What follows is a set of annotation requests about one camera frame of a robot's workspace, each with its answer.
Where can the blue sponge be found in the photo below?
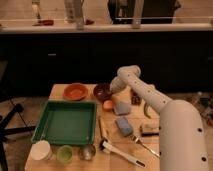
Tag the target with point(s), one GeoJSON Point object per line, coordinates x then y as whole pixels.
{"type": "Point", "coordinates": [124, 126]}

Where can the white handled brush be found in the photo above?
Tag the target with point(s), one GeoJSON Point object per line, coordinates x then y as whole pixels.
{"type": "Point", "coordinates": [105, 145]}

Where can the dark brown bowl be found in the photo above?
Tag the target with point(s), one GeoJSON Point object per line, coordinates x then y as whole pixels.
{"type": "Point", "coordinates": [102, 92]}

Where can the orange round fruit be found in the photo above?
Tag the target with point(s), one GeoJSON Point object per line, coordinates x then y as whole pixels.
{"type": "Point", "coordinates": [108, 105]}

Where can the silver fork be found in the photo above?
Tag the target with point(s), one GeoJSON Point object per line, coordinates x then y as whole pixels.
{"type": "Point", "coordinates": [136, 140]}

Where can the grey-blue cloth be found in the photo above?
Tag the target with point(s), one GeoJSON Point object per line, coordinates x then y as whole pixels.
{"type": "Point", "coordinates": [122, 108]}

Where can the wooden stick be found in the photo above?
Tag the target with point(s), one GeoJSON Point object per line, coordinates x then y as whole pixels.
{"type": "Point", "coordinates": [103, 129]}

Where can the silver metal cup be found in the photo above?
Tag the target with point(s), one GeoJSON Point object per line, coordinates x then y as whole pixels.
{"type": "Point", "coordinates": [87, 152]}

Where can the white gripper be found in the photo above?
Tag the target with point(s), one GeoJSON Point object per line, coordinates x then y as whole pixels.
{"type": "Point", "coordinates": [117, 85]}

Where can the black cabinet counter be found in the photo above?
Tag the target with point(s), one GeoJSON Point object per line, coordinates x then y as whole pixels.
{"type": "Point", "coordinates": [38, 58]}

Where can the white cup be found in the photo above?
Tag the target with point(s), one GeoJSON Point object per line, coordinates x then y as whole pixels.
{"type": "Point", "coordinates": [41, 150]}

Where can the yellow black sponge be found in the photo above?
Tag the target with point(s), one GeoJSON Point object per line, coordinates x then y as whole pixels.
{"type": "Point", "coordinates": [149, 130]}

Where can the green cup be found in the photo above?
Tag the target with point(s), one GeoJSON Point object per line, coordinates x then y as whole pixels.
{"type": "Point", "coordinates": [64, 154]}

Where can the green plastic tray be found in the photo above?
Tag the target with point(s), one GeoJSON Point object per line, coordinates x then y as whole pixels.
{"type": "Point", "coordinates": [66, 123]}

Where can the orange bowl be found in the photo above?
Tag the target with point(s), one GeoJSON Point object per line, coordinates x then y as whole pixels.
{"type": "Point", "coordinates": [75, 92]}

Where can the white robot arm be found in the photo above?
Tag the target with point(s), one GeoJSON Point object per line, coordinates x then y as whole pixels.
{"type": "Point", "coordinates": [182, 144]}

